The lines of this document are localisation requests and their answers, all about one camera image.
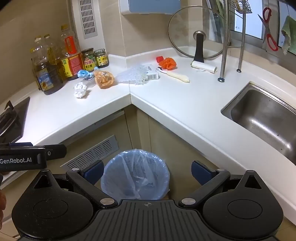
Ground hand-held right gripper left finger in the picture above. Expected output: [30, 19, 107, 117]
[32, 160, 117, 209]

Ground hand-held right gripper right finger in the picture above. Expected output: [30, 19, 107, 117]
[179, 160, 264, 208]

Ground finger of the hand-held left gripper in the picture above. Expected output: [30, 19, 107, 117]
[0, 142, 34, 147]
[35, 144, 67, 161]

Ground trash bin with blue bag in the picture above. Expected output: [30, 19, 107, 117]
[100, 149, 170, 200]

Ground white paper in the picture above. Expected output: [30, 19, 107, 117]
[73, 82, 88, 99]

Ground blue plastic wad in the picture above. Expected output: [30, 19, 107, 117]
[77, 69, 99, 80]

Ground orange snack bag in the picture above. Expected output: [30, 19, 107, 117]
[93, 70, 115, 89]

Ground white electric toothbrush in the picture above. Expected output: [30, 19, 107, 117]
[156, 67, 190, 83]

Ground clear patterned plastic bag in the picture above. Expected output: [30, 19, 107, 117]
[116, 65, 148, 86]

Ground white cardboard box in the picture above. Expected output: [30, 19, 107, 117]
[142, 64, 160, 81]

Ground orange plastic bag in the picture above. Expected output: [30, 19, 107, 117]
[159, 57, 177, 70]

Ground person's left hand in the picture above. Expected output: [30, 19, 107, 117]
[0, 191, 6, 219]

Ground silver cabinet vent grille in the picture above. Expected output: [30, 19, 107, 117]
[60, 135, 119, 169]

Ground black gas stove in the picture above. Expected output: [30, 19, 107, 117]
[0, 96, 30, 144]

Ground beige cabinet door with vent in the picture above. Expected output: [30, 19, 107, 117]
[0, 111, 139, 239]

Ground beige corner cabinet panel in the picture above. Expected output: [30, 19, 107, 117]
[131, 104, 171, 160]

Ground large dark oil bottle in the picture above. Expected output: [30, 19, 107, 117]
[31, 37, 65, 95]

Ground stainless steel sink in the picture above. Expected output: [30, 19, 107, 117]
[221, 81, 296, 165]

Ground yellow oil bottle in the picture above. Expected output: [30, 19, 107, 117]
[44, 34, 70, 80]

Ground slim oil bottle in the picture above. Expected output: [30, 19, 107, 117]
[30, 47, 41, 90]

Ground tall jar with yellow label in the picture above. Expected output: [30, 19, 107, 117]
[81, 48, 97, 72]

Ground short jar with yellow label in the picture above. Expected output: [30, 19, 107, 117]
[94, 49, 110, 68]

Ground metal dish rack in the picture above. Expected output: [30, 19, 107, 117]
[217, 0, 253, 83]

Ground glass pot lid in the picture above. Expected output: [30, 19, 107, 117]
[168, 6, 232, 64]

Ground dark hanging board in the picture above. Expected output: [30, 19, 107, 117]
[206, 0, 225, 43]

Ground window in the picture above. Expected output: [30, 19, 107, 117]
[231, 0, 296, 63]

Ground green cloth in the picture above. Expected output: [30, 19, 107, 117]
[281, 16, 296, 55]

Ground blue white water purifier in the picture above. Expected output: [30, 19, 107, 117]
[119, 0, 181, 15]

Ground oil bottle with red handle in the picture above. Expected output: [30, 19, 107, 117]
[60, 24, 85, 80]

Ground silver wall vent grille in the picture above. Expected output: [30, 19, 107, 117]
[77, 0, 99, 39]

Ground red handled scissors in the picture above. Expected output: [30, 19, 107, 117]
[258, 7, 279, 52]

